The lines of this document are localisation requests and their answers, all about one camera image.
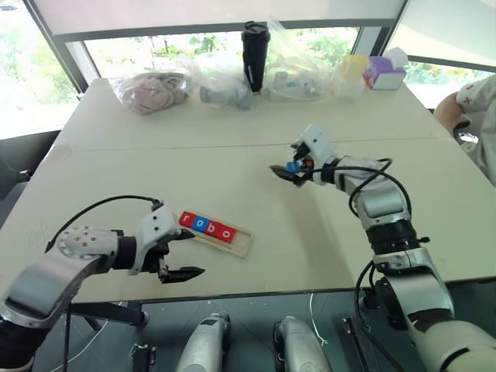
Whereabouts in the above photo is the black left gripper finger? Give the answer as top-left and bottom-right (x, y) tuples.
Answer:
(161, 266), (207, 285)
(171, 228), (197, 243)

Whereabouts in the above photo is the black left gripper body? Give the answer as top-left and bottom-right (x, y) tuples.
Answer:
(143, 232), (184, 284)

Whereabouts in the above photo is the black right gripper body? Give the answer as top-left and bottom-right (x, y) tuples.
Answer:
(301, 148), (323, 184)

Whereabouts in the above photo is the wooden letter tray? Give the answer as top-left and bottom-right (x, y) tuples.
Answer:
(178, 210), (254, 260)

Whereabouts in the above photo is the silver robot left leg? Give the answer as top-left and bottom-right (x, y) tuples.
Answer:
(174, 311), (232, 372)

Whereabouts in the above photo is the silver robot leg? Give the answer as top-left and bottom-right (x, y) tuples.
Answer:
(174, 311), (232, 372)
(272, 315), (332, 372)

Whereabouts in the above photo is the silver robot right leg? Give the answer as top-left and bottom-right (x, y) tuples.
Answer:
(272, 315), (332, 372)

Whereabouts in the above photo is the clear bag with small items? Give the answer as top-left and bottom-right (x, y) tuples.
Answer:
(263, 16), (339, 103)

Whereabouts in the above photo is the yellow cup in clear container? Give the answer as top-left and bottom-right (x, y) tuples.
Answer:
(334, 53), (370, 98)

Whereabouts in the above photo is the plastic bag with grey items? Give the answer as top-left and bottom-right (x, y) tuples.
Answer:
(174, 51), (255, 112)

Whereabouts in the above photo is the black travel tumbler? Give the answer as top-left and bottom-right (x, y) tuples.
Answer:
(240, 20), (270, 95)

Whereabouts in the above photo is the purple tissue box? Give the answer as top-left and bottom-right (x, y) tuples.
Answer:
(363, 46), (409, 91)

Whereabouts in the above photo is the plastic bag with pink cloth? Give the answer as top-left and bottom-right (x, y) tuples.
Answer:
(109, 69), (193, 116)

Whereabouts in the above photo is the wide white roller blind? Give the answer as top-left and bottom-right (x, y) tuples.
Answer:
(22, 0), (408, 36)

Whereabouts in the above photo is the black chair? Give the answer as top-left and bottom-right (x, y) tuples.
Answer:
(0, 129), (62, 230)

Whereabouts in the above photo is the person in white shirt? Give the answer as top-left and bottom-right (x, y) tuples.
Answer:
(432, 74), (496, 188)

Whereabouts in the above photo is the narrow white roller blind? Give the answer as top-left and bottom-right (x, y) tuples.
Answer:
(382, 0), (496, 66)

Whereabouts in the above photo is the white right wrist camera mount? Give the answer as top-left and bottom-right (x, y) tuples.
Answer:
(299, 124), (339, 187)

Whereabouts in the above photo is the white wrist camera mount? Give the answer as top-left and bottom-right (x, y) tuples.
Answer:
(299, 124), (339, 187)
(128, 205), (183, 277)

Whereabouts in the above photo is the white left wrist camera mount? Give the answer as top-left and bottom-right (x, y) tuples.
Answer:
(128, 205), (183, 277)

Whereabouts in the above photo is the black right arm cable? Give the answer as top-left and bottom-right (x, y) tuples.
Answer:
(320, 157), (412, 352)

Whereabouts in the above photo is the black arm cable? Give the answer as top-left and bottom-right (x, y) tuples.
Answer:
(320, 157), (412, 352)
(45, 195), (164, 372)

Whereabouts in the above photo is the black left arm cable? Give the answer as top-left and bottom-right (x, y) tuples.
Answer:
(45, 195), (164, 372)

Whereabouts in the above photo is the black floor bracket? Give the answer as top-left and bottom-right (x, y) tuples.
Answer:
(129, 342), (158, 372)
(340, 316), (385, 372)

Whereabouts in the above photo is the white floor cable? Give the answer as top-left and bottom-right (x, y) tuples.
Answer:
(308, 291), (329, 349)
(49, 316), (108, 370)

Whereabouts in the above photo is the black window frame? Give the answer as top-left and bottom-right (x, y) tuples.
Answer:
(21, 0), (496, 95)

